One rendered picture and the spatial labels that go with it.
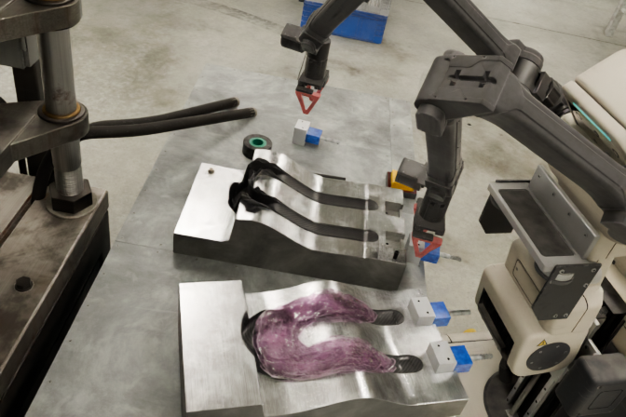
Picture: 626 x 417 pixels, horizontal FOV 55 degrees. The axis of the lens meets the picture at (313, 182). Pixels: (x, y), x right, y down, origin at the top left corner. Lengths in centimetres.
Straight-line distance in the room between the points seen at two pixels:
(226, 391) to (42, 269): 53
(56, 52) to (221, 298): 56
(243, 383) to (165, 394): 17
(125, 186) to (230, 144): 118
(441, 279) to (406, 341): 142
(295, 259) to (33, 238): 57
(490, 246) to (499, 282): 140
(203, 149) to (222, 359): 76
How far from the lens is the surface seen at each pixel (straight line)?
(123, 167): 290
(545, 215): 132
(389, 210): 146
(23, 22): 118
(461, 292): 260
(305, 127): 170
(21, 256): 140
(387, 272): 131
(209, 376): 102
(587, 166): 94
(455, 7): 119
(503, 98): 84
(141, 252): 135
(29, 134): 130
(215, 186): 143
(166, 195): 150
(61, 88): 130
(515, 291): 148
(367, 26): 440
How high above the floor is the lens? 176
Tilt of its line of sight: 37 degrees down
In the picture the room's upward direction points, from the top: 12 degrees clockwise
